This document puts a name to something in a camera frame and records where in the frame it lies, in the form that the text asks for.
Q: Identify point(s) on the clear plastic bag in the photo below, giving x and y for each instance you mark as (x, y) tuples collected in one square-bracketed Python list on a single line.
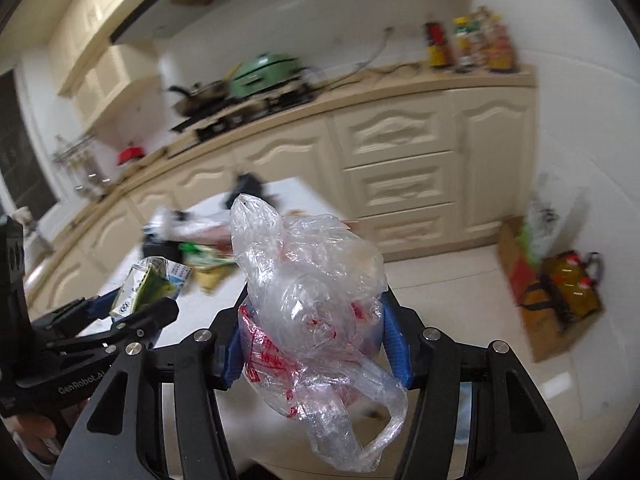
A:
[(310, 285)]

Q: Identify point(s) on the dark window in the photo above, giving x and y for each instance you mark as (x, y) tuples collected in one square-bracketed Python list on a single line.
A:
[(20, 150)]

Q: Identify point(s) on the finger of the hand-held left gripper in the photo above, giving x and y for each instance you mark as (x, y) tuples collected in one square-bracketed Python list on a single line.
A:
[(145, 317), (102, 305)]

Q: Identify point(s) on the cream kitchen base cabinet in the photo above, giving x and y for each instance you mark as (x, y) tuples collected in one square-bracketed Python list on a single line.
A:
[(400, 130)]

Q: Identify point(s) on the range hood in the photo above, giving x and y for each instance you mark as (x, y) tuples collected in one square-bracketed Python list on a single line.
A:
[(165, 5)]

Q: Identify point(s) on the brown cardboard box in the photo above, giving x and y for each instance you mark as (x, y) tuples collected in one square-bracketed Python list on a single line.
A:
[(545, 340)]

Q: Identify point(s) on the black frying pan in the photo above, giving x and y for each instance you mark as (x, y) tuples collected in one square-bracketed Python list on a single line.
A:
[(205, 92)]

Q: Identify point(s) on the dark red label sauce bottle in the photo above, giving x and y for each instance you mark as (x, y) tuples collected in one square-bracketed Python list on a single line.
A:
[(437, 45)]

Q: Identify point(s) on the green white drink carton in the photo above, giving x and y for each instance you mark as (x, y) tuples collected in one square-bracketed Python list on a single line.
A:
[(145, 280)]

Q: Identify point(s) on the red bowl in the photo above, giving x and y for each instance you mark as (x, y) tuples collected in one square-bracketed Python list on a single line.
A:
[(131, 155)]

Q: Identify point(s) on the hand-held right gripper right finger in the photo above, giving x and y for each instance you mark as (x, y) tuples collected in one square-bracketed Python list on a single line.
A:
[(397, 350)]

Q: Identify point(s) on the yellow cooking oil bottle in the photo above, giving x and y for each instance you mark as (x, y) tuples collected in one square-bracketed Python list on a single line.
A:
[(585, 300), (567, 275)]

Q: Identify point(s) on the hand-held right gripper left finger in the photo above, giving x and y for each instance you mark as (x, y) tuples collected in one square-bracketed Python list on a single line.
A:
[(227, 356)]

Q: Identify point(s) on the black gas stove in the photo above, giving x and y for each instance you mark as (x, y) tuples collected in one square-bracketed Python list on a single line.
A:
[(235, 115)]

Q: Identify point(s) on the red white plastic wrapper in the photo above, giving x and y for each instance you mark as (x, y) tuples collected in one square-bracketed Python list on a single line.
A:
[(200, 227)]

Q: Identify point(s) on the black packet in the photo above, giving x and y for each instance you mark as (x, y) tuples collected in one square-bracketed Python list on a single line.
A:
[(160, 252)]

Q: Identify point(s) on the person's left hand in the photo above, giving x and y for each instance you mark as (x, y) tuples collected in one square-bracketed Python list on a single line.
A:
[(35, 427)]

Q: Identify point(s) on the metal dish rack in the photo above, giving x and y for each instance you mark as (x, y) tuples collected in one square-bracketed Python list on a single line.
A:
[(80, 160)]

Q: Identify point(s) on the green electric grill pot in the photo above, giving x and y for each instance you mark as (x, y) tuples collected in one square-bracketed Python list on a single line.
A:
[(260, 72)]

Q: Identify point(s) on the yellow cap condiment bottle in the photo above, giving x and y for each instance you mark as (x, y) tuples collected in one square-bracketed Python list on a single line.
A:
[(463, 42)]

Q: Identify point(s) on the cream wall cabinet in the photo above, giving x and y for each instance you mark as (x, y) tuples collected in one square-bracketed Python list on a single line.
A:
[(100, 35)]

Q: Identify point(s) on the black crumpled bag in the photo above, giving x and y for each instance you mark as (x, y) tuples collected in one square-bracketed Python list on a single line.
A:
[(250, 187)]

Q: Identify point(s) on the green snack wrapper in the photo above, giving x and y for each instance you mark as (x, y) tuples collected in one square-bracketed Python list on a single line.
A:
[(200, 251)]

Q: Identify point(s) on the white rice bag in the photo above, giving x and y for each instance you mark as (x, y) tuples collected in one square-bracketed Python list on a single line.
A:
[(550, 220)]

